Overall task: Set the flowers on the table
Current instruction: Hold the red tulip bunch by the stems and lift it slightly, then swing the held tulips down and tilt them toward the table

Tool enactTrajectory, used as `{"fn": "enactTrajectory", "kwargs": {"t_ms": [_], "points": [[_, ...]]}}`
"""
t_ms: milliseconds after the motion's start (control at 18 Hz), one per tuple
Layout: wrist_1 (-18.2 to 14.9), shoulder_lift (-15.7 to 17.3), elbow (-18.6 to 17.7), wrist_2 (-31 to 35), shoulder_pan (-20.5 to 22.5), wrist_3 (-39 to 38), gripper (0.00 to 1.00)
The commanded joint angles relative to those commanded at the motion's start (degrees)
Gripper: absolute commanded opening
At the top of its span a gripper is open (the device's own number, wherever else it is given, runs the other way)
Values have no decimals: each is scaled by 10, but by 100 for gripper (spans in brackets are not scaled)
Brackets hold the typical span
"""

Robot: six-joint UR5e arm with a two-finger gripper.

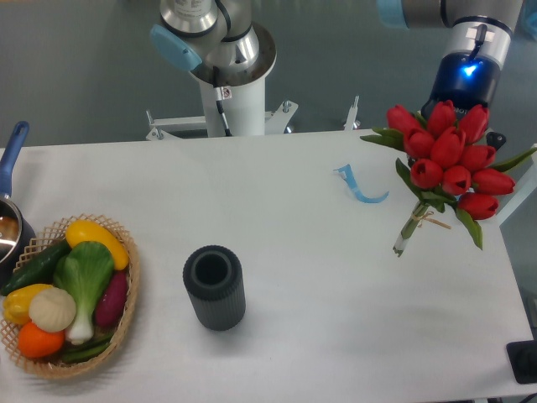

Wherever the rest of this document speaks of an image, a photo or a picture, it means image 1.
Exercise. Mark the blue ribbon strip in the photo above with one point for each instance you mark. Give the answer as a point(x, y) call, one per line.
point(346, 173)

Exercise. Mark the green bean pods toy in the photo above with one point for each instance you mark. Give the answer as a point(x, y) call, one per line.
point(86, 351)

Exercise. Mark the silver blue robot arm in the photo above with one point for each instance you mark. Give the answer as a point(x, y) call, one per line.
point(230, 55)

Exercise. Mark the blue handled saucepan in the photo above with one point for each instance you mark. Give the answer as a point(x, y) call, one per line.
point(16, 232)

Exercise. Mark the black device at edge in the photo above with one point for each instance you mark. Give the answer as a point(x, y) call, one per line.
point(523, 360)

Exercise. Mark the yellow squash toy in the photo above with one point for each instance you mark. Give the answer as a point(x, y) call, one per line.
point(88, 231)

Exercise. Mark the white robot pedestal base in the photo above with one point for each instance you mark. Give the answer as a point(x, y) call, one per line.
point(228, 111)

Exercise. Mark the cream garlic bulb toy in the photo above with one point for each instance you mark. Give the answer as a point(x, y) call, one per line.
point(52, 310)

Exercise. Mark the orange toy fruit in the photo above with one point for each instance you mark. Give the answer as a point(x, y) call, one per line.
point(35, 343)

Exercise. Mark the woven wicker basket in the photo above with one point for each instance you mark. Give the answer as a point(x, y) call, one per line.
point(53, 368)

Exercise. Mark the white side frame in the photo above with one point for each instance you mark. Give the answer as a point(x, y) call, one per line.
point(524, 188)

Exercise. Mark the dark grey ribbed vase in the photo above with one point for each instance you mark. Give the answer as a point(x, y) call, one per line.
point(213, 279)

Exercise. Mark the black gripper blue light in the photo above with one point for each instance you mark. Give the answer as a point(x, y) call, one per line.
point(464, 82)

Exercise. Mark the purple sweet potato toy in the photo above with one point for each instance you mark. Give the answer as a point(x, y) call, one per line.
point(110, 308)

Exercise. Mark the red tulip bouquet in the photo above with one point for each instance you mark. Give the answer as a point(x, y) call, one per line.
point(447, 166)

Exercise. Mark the yellow bell pepper toy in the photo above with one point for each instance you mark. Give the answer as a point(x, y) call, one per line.
point(16, 304)

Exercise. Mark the dark green cucumber toy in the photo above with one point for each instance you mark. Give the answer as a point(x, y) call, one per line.
point(37, 270)

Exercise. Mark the green bok choy toy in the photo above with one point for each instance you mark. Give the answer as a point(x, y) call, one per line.
point(84, 273)

